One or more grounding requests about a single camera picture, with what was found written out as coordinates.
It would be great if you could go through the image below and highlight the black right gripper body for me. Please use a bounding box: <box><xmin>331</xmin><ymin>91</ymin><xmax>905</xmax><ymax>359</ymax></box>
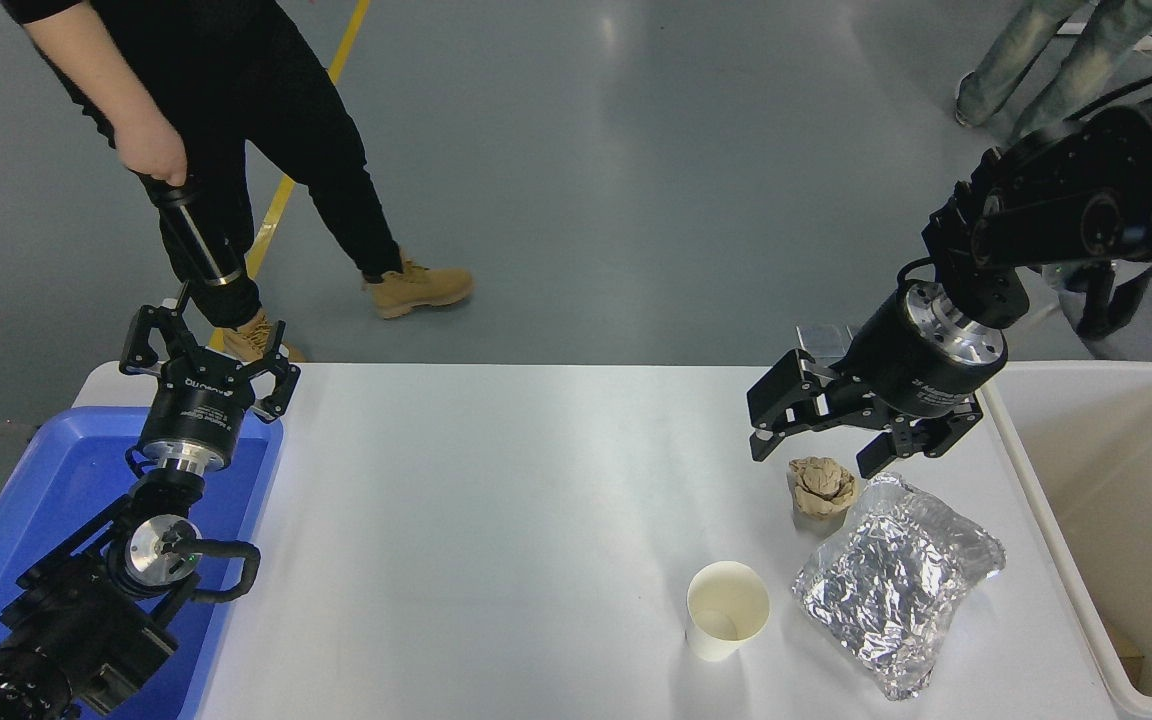
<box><xmin>836</xmin><ymin>292</ymin><xmax>1007</xmax><ymax>421</ymax></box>

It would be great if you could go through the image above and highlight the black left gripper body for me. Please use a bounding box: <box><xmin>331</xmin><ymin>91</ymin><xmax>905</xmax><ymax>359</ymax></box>
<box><xmin>139</xmin><ymin>352</ymin><xmax>259</xmax><ymax>469</ymax></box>

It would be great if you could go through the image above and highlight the black travel tumbler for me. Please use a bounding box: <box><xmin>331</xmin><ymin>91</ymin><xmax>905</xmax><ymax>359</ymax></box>
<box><xmin>136</xmin><ymin>172</ymin><xmax>247</xmax><ymax>289</ymax></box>

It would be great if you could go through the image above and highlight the white paper cup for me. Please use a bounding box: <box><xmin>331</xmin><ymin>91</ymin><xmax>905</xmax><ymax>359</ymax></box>
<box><xmin>686</xmin><ymin>561</ymin><xmax>771</xmax><ymax>662</ymax></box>

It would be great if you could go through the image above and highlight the person's right hand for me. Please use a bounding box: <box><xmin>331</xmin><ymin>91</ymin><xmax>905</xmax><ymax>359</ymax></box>
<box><xmin>113</xmin><ymin>100</ymin><xmax>188</xmax><ymax>187</ymax></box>

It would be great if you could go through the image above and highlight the silver floor plate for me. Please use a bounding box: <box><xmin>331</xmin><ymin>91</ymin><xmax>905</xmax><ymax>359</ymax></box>
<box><xmin>798</xmin><ymin>322</ymin><xmax>855</xmax><ymax>359</ymax></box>

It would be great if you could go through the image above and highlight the crumpled tan paper ball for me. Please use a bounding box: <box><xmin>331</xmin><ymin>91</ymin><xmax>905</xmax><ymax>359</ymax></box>
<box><xmin>787</xmin><ymin>457</ymin><xmax>860</xmax><ymax>521</ymax></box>

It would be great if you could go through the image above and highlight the crumpled silver foil tray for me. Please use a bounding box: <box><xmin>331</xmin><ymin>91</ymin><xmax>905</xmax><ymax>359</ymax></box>
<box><xmin>792</xmin><ymin>473</ymin><xmax>1007</xmax><ymax>701</ymax></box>

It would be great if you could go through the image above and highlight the blue plastic tray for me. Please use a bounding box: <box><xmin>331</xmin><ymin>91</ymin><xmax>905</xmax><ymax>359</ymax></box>
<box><xmin>0</xmin><ymin>405</ymin><xmax>285</xmax><ymax>720</ymax></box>

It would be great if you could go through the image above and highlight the large pale plastic bin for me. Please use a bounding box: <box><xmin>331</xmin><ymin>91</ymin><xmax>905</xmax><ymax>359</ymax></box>
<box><xmin>978</xmin><ymin>360</ymin><xmax>1152</xmax><ymax>720</ymax></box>

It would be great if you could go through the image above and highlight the person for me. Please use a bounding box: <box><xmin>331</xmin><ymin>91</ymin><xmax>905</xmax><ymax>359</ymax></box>
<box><xmin>0</xmin><ymin>0</ymin><xmax>474</xmax><ymax>363</ymax></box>
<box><xmin>954</xmin><ymin>0</ymin><xmax>1152</xmax><ymax>141</ymax></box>

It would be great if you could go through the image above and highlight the yellow floor tape line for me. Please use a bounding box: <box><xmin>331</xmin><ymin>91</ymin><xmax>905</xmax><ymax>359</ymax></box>
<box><xmin>208</xmin><ymin>0</ymin><xmax>374</xmax><ymax>353</ymax></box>

